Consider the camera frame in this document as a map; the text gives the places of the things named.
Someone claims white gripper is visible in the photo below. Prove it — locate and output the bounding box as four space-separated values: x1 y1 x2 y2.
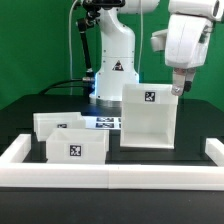
165 14 212 96

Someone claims white drawer cabinet box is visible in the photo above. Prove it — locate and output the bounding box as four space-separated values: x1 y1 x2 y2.
120 84 178 149

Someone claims white front drawer tray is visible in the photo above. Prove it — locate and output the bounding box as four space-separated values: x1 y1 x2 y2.
46 129 109 164

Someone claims white drawer tray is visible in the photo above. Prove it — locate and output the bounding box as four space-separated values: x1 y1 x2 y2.
33 112 86 141
46 129 109 164

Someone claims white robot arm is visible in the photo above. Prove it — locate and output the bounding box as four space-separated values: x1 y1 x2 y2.
90 0 224 107

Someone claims white marker tag sheet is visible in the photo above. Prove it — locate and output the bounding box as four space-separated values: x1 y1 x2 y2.
84 116 121 130

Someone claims white U-shaped table fence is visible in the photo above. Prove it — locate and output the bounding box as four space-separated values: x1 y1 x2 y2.
0 134 224 191

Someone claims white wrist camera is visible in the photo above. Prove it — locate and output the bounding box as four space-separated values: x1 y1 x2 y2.
151 29 168 52

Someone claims black cable bundle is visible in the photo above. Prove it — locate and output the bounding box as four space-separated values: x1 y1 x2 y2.
38 78 96 96

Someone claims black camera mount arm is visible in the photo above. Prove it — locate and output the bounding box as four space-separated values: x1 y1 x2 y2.
77 0 125 84

